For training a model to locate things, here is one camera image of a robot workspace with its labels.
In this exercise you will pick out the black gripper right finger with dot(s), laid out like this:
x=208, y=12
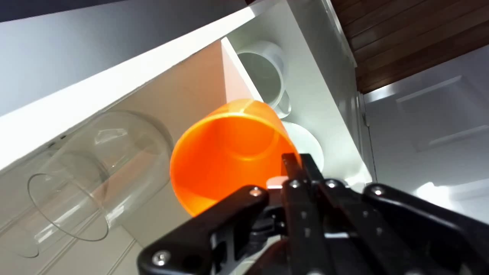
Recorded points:
x=357, y=229

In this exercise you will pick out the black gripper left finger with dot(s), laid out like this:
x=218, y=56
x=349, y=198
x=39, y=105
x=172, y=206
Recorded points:
x=204, y=223

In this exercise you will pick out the orange plastic cup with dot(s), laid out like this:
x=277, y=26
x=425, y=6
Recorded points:
x=224, y=157

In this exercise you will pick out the white shelf cabinet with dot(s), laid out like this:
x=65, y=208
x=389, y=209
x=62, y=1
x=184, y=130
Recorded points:
x=153, y=76

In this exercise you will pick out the white plate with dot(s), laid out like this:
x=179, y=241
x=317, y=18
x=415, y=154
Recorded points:
x=306, y=145

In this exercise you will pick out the clear wine glass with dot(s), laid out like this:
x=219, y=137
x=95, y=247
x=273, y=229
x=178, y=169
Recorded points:
x=97, y=172

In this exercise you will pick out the white panelled door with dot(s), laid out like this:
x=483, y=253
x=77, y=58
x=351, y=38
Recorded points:
x=433, y=127

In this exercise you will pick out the white mug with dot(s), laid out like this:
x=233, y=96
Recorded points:
x=265, y=70

